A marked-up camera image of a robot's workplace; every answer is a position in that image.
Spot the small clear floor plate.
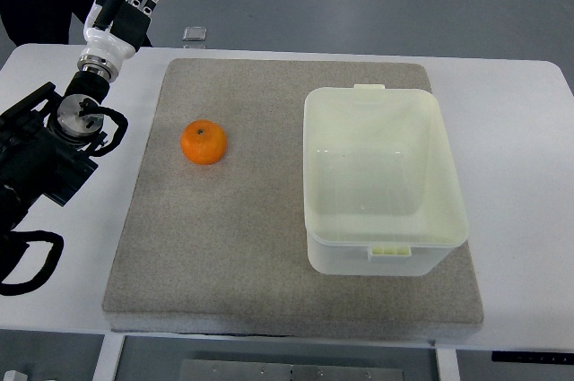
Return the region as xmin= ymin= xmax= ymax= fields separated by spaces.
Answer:
xmin=182 ymin=26 xmax=207 ymax=42

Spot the grey metal base plate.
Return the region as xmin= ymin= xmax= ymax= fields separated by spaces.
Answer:
xmin=178 ymin=359 xmax=404 ymax=381

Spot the small white floor block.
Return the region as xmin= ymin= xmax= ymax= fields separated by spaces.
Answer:
xmin=3 ymin=369 xmax=28 ymax=381

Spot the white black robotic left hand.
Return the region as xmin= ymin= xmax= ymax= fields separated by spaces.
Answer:
xmin=77 ymin=0 xmax=160 ymax=82

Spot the white plastic box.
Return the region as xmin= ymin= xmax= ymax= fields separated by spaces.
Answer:
xmin=303 ymin=84 xmax=469 ymax=277

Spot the black control panel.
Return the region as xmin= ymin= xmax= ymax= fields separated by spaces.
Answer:
xmin=491 ymin=351 xmax=574 ymax=366

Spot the grey felt mat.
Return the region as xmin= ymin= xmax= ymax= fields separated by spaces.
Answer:
xmin=102 ymin=58 xmax=483 ymax=340

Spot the orange fruit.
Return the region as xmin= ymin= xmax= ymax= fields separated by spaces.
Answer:
xmin=179 ymin=119 xmax=227 ymax=165

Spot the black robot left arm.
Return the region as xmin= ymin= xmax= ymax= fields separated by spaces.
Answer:
xmin=1 ymin=70 xmax=128 ymax=233

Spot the white table leg right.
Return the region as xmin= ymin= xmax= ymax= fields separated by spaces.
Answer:
xmin=436 ymin=348 xmax=461 ymax=381

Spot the black looped cable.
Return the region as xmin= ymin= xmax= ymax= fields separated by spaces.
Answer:
xmin=0 ymin=229 xmax=65 ymax=297

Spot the white table leg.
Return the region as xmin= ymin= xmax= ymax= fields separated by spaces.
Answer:
xmin=436 ymin=348 xmax=461 ymax=381
xmin=92 ymin=333 xmax=125 ymax=381

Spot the white table leg left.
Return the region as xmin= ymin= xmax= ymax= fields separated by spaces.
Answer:
xmin=92 ymin=333 xmax=125 ymax=381

